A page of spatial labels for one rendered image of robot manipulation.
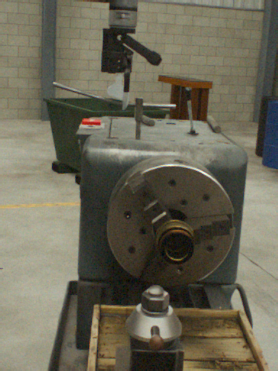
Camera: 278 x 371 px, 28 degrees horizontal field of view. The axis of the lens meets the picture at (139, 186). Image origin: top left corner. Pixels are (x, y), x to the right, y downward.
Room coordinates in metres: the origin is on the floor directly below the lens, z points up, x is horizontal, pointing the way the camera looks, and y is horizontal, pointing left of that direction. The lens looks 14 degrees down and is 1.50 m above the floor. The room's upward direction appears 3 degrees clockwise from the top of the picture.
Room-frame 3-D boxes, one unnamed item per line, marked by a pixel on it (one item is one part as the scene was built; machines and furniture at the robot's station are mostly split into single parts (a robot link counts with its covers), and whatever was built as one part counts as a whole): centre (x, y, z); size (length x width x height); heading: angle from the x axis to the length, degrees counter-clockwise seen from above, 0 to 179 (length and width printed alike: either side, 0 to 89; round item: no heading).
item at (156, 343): (0.66, -0.03, 1.13); 0.04 x 0.02 x 0.02; 3
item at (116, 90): (1.50, 0.07, 1.38); 0.06 x 0.03 x 0.09; 93
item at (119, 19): (1.51, 0.07, 1.57); 0.08 x 0.08 x 0.05
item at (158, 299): (0.71, -0.03, 1.17); 0.04 x 0.04 x 0.03
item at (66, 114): (6.38, 0.46, 0.43); 1.34 x 0.94 x 0.85; 31
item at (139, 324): (0.71, -0.03, 1.13); 0.08 x 0.08 x 0.03
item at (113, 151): (1.74, -0.04, 1.06); 0.59 x 0.48 x 0.39; 3
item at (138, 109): (1.52, 0.01, 1.31); 0.02 x 0.02 x 0.12; 2
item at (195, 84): (10.34, -0.71, 0.50); 1.61 x 0.44 x 1.00; 19
